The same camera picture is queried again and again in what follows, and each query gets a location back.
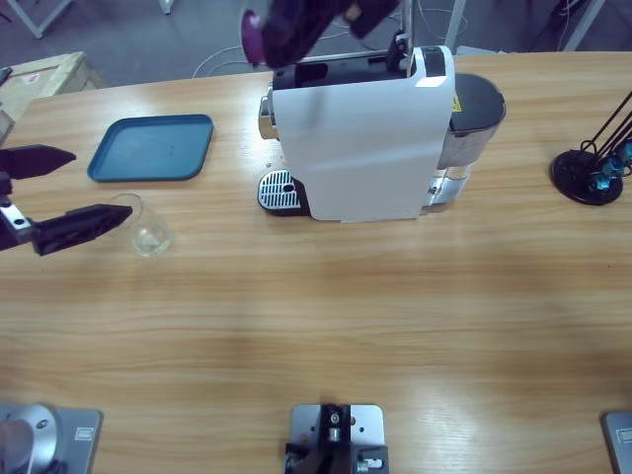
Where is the white floor cable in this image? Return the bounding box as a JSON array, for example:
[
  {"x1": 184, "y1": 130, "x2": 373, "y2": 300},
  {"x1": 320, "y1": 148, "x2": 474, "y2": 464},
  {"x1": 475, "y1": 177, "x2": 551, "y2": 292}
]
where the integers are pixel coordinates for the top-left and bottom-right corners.
[{"x1": 191, "y1": 43, "x2": 251, "y2": 80}]

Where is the clear drinking glass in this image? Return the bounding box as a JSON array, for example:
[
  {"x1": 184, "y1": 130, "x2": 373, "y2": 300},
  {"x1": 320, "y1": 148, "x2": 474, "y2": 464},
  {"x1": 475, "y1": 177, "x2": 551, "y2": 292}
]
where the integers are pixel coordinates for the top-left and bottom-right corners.
[{"x1": 96, "y1": 193, "x2": 175, "y2": 258}]

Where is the white capsule coffee machine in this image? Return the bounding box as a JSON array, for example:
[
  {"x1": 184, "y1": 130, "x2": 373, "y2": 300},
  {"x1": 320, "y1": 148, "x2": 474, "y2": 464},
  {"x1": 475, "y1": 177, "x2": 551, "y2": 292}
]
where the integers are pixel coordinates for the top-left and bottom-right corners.
[{"x1": 258, "y1": 44, "x2": 458, "y2": 224}]

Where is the chrome grid drip tray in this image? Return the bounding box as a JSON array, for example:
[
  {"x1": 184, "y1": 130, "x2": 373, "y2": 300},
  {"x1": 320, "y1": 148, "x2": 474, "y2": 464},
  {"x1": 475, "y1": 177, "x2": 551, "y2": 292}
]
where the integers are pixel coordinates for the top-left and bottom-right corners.
[{"x1": 256, "y1": 168, "x2": 310, "y2": 218}]

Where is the blue plastic tray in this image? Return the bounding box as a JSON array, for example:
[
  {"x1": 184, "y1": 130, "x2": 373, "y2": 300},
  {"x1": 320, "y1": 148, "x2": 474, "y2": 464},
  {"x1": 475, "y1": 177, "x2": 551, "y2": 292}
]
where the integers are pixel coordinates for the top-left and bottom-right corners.
[{"x1": 86, "y1": 114, "x2": 215, "y2": 184}]

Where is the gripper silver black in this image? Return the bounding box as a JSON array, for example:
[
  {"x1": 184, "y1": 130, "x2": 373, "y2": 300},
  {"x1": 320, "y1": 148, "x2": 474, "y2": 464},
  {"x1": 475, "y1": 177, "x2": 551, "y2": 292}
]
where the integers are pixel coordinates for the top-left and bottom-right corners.
[{"x1": 0, "y1": 144, "x2": 134, "y2": 257}]

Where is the white slanted frame leg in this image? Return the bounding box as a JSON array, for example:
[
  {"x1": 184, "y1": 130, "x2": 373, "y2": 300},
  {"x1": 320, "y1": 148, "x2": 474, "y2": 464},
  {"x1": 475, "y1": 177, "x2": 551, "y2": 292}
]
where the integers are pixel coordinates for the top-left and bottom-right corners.
[{"x1": 562, "y1": 0, "x2": 606, "y2": 52}]

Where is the grey metal post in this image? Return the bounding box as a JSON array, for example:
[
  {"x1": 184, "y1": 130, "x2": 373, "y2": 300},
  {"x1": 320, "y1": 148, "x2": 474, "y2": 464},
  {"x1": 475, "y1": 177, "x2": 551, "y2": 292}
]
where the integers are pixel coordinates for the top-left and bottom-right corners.
[{"x1": 443, "y1": 0, "x2": 468, "y2": 50}]

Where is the wooden crate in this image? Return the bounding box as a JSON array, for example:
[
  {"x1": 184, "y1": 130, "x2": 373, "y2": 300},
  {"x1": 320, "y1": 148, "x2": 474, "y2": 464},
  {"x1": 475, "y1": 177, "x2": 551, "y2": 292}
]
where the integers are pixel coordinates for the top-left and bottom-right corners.
[{"x1": 0, "y1": 50, "x2": 108, "y2": 144}]

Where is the black capsule holder stand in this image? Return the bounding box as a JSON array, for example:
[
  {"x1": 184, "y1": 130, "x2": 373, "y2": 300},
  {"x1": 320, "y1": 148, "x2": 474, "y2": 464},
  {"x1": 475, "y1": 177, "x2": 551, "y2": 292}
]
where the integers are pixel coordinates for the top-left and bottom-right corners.
[{"x1": 550, "y1": 89, "x2": 632, "y2": 206}]

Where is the water tank with black lid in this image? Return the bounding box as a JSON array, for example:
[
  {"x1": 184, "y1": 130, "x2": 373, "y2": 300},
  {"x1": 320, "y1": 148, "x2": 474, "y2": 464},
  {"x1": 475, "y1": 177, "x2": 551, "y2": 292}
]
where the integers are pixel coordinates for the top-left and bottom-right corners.
[{"x1": 427, "y1": 72, "x2": 508, "y2": 208}]

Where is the white metal table frame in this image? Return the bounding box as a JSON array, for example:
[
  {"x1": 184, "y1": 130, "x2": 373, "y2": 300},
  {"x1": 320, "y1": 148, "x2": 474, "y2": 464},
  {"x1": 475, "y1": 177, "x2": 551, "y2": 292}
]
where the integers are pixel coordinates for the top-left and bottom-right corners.
[{"x1": 0, "y1": 0, "x2": 75, "y2": 40}]

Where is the arm grey base plate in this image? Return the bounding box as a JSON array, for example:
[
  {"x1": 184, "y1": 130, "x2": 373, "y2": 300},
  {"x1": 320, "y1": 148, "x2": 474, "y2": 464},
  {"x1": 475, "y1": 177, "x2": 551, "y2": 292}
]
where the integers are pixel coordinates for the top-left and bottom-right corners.
[
  {"x1": 600, "y1": 411, "x2": 632, "y2": 474},
  {"x1": 0, "y1": 403, "x2": 104, "y2": 474}
]

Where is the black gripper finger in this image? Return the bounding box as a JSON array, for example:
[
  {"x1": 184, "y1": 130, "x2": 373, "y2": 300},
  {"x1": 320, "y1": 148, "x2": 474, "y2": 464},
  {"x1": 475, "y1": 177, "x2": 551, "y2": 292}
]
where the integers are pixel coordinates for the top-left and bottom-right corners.
[
  {"x1": 240, "y1": 0, "x2": 347, "y2": 68},
  {"x1": 345, "y1": 0, "x2": 399, "y2": 40}
]

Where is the white block with dark post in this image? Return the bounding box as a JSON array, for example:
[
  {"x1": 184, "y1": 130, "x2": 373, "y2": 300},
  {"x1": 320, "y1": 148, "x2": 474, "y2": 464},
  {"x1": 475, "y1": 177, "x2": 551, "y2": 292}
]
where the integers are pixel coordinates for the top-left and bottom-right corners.
[{"x1": 284, "y1": 403, "x2": 390, "y2": 474}]

